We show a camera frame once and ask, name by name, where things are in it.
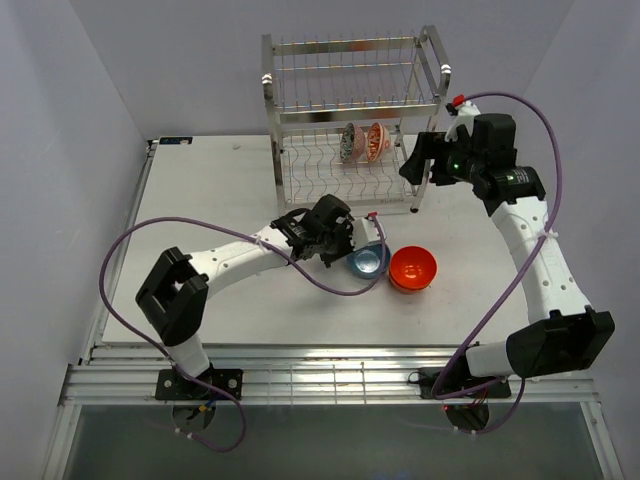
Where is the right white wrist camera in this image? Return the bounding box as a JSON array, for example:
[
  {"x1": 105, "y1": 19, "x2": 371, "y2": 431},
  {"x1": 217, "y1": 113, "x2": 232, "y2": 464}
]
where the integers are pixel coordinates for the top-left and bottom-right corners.
[{"x1": 445, "y1": 95, "x2": 481, "y2": 142}]

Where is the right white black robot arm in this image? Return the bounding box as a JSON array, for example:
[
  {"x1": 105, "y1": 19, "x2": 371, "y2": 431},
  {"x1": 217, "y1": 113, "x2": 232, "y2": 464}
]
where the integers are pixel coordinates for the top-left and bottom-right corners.
[{"x1": 400, "y1": 114, "x2": 615, "y2": 397}]

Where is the orange floral white bowl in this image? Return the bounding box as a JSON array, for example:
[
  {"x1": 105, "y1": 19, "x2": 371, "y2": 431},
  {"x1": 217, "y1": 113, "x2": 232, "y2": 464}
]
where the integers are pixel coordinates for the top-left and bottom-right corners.
[{"x1": 366, "y1": 122, "x2": 391, "y2": 163}]

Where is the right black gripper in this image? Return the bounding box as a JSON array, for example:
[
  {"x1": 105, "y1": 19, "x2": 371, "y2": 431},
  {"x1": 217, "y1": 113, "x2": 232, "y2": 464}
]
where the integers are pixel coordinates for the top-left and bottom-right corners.
[{"x1": 397, "y1": 131, "x2": 483, "y2": 187}]

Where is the grey leaf patterned bowl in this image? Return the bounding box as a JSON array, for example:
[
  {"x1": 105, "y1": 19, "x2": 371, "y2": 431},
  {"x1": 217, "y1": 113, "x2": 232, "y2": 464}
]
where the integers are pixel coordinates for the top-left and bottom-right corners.
[{"x1": 340, "y1": 123, "x2": 366, "y2": 163}]

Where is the stainless steel dish rack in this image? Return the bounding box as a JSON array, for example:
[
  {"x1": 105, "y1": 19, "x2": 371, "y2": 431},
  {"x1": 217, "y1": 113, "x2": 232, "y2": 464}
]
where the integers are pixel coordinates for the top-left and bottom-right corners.
[{"x1": 261, "y1": 25, "x2": 452, "y2": 213}]

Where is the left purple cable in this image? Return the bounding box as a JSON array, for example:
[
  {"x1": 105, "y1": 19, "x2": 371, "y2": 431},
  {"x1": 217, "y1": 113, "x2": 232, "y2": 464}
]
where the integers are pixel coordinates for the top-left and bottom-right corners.
[{"x1": 98, "y1": 214, "x2": 391, "y2": 454}]

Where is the orange plastic bowl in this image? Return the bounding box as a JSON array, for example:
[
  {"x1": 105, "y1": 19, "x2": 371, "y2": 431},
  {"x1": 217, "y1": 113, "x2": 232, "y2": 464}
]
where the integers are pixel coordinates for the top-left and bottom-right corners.
[{"x1": 389, "y1": 246, "x2": 438, "y2": 294}]

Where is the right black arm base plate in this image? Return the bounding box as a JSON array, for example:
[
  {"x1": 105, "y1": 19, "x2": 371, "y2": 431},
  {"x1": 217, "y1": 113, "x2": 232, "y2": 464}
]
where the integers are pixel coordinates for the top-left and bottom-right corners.
[{"x1": 407, "y1": 367, "x2": 511, "y2": 399}]

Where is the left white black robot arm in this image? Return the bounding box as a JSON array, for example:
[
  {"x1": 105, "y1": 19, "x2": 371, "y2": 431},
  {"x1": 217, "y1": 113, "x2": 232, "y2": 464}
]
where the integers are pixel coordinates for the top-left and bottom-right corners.
[{"x1": 135, "y1": 194, "x2": 372, "y2": 400}]

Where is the left blue table sticker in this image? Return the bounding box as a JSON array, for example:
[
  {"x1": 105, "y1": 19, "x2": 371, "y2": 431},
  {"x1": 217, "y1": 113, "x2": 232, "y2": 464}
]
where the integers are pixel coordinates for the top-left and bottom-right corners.
[{"x1": 159, "y1": 136, "x2": 193, "y2": 145}]

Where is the blue ceramic bowl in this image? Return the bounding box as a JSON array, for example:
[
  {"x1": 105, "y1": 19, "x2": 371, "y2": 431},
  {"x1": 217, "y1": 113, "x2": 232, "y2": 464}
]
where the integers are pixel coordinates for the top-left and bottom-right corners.
[{"x1": 346, "y1": 243, "x2": 392, "y2": 280}]

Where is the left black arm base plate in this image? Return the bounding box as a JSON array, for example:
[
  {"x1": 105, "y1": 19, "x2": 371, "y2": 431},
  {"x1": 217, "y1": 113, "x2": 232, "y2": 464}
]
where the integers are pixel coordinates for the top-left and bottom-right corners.
[{"x1": 153, "y1": 368, "x2": 244, "y2": 401}]

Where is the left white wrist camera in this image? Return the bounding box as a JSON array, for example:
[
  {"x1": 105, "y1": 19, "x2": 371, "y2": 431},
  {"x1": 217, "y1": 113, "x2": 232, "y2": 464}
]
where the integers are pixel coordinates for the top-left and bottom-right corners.
[{"x1": 351, "y1": 216, "x2": 386, "y2": 251}]

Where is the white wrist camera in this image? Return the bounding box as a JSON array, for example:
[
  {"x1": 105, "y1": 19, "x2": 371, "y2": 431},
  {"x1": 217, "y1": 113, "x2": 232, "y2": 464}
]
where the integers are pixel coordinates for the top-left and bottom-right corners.
[
  {"x1": 351, "y1": 216, "x2": 386, "y2": 251},
  {"x1": 445, "y1": 95, "x2": 481, "y2": 142}
]

